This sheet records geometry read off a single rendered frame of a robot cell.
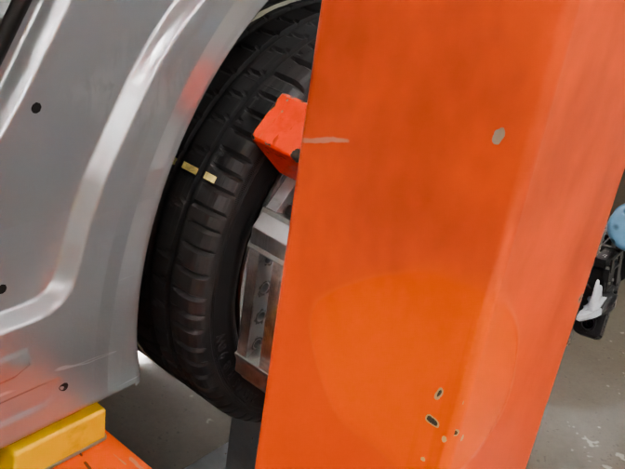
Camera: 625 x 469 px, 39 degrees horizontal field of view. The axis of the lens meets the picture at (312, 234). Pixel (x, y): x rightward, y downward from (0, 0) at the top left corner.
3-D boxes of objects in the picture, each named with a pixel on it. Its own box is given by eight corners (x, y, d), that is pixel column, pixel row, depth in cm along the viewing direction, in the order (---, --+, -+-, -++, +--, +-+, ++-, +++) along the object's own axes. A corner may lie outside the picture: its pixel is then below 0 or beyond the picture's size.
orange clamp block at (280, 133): (308, 129, 114) (281, 89, 107) (355, 150, 110) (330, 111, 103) (277, 172, 113) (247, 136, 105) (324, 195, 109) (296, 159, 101)
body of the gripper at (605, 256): (565, 250, 141) (592, 228, 150) (559, 299, 144) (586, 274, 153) (613, 261, 137) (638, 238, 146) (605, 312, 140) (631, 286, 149)
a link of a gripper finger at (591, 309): (578, 289, 131) (590, 267, 139) (574, 325, 134) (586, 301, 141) (600, 294, 130) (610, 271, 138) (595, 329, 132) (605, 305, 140)
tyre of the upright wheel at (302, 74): (299, 341, 183) (413, 32, 169) (389, 397, 170) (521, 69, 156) (33, 378, 129) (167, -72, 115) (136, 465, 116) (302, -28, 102)
